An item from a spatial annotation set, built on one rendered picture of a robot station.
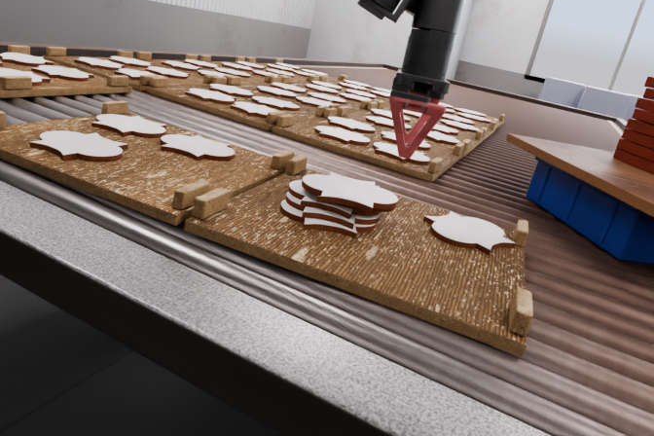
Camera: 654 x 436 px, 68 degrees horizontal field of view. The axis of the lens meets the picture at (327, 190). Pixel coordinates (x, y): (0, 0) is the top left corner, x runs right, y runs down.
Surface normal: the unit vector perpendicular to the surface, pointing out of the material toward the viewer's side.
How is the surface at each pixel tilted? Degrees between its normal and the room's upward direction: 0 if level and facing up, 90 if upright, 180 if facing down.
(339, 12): 90
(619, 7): 90
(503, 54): 90
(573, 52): 90
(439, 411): 0
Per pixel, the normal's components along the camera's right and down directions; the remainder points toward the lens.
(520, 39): -0.44, 0.21
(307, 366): 0.19, -0.93
